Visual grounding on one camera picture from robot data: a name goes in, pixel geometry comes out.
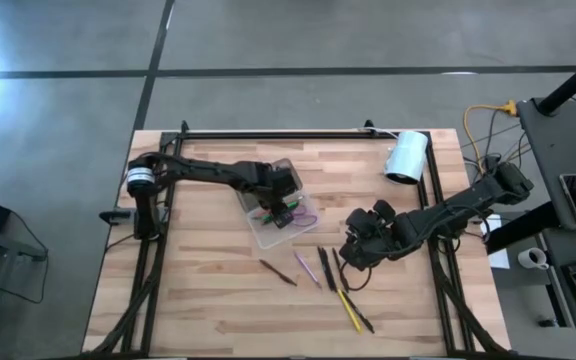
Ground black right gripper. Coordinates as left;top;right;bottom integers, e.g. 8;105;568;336
338;199;414;272

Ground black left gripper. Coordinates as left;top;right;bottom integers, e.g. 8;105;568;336
247;164;303;229

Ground green marker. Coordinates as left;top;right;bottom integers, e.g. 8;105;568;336
261;199;300;224

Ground purple scissors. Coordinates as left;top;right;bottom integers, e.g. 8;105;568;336
290;205;319;229

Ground black pen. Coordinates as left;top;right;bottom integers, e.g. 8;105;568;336
316;246;333;293
321;247;338;293
331;248;350;293
341;289;375;334

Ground clear plastic pencil box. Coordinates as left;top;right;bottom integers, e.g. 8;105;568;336
235;158;322;250

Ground purple pen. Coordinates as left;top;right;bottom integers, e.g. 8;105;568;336
293;251;323;290

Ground yellow pen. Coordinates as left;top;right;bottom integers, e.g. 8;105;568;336
336;288;364;335

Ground brown pen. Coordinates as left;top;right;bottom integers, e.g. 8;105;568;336
259;258;298;287

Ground white spot lamp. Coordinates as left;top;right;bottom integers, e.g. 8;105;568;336
383;130;429;185

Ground white paper sheet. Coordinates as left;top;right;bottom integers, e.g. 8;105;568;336
480;213;512;270

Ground black desk support beam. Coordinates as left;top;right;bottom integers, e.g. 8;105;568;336
485;199;562;256

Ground white mug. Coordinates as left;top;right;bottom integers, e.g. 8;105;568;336
517;247;550;271

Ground dark grey desk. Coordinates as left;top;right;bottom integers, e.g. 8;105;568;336
516;96;576;357

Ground grey side shelf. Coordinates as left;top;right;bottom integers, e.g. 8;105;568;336
0;227;49;264

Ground black slanted pole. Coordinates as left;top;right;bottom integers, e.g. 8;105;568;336
537;47;576;116

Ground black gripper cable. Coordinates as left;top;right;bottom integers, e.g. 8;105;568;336
338;259;373;294

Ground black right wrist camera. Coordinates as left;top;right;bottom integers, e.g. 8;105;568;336
373;198;398;224

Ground black aluminium table frame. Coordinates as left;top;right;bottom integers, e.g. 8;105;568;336
82;119;514;359

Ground black cable bundle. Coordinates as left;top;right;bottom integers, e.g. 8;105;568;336
460;107;537;176

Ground yellow power cable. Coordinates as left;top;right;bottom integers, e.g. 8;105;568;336
462;99;519;174

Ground black thin cable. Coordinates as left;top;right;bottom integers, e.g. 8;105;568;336
0;209;52;306

